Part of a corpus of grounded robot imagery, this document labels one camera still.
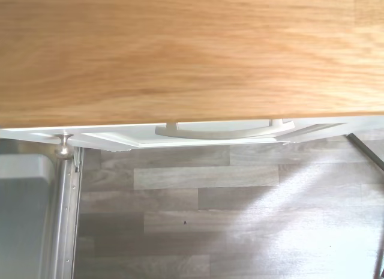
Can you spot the steel dishwasher door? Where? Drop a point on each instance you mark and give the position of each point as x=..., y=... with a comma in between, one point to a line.
x=24, y=216

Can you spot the round silver cabinet knob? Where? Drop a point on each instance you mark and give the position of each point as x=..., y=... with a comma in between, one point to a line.
x=63, y=147

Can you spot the black tripod leg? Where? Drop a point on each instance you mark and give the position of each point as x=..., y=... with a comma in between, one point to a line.
x=364, y=151

